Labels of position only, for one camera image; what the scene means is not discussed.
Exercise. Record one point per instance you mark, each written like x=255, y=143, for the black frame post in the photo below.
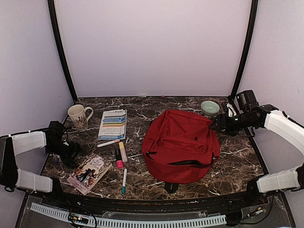
x=246, y=48
x=60, y=48

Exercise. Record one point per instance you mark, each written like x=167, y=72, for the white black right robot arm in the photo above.
x=283, y=146

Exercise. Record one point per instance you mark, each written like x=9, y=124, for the Taming of the Shrew book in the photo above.
x=88, y=174

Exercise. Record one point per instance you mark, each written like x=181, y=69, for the red student backpack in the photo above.
x=179, y=147

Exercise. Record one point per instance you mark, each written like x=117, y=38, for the white teal marker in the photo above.
x=124, y=181

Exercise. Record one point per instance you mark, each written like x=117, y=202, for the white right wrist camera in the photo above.
x=229, y=109

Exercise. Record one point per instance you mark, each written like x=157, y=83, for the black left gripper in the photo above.
x=76, y=149

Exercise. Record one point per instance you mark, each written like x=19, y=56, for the right black frame post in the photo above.
x=246, y=48

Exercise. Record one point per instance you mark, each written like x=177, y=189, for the white patterned mug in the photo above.
x=80, y=116

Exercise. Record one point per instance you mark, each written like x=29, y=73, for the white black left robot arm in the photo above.
x=22, y=156

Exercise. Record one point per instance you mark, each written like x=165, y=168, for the left black frame post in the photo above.
x=60, y=48

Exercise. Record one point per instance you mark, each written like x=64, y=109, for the black pink highlighter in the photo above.
x=118, y=158

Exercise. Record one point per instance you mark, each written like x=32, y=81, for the pastel yellow pink highlighter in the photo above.
x=123, y=152

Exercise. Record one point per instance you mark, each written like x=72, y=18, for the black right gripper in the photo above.
x=220, y=118

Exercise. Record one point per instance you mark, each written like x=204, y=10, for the small circuit board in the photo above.
x=77, y=219

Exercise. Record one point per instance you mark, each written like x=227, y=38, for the pale green ceramic bowl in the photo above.
x=210, y=108

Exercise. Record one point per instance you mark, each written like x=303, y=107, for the white blue workbook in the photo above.
x=113, y=125

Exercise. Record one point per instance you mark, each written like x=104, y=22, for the white slotted cable duct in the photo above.
x=131, y=220

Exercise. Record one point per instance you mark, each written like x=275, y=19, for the black front rail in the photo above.
x=227, y=204

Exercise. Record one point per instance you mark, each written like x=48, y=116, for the white pink-tipped marker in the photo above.
x=108, y=143

